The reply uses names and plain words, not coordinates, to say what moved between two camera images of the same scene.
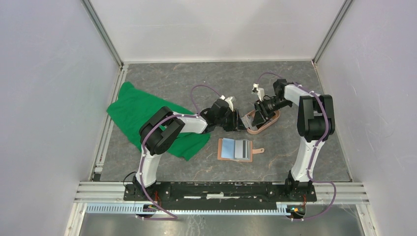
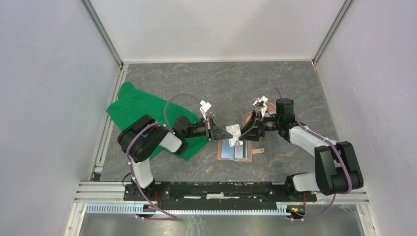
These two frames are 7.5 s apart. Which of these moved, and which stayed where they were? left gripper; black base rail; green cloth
Moved: left gripper
Stayed: green cloth; black base rail
